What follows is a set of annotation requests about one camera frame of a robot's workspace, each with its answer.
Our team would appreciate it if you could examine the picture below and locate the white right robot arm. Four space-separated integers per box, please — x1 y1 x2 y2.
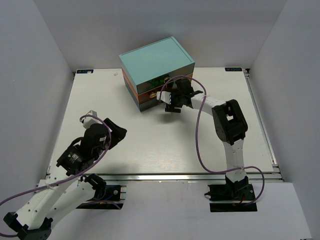
156 76 248 184

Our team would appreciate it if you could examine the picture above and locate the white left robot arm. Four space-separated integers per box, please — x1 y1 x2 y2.
3 114 127 240

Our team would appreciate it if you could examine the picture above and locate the teal drawer cabinet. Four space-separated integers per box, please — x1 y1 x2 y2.
119 36 195 112

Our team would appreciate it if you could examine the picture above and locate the right blue label sticker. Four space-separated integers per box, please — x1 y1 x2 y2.
224 67 243 72

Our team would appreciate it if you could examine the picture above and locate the blue label sticker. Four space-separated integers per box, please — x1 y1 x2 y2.
76 69 94 74
224 67 243 72

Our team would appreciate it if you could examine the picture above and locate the left blue label sticker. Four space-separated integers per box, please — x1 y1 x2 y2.
76 69 94 74

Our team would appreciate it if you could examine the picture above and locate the aluminium table front rail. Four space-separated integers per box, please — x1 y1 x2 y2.
98 172 283 182

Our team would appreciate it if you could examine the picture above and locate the aluminium table rail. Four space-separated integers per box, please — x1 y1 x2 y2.
98 172 283 182
242 68 284 182

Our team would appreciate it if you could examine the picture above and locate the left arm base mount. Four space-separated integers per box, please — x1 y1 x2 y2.
77 173 127 210

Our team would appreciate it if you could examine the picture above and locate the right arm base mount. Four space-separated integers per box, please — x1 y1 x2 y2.
204 184 258 213

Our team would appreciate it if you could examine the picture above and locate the aluminium table right rail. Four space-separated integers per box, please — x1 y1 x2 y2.
242 68 284 182

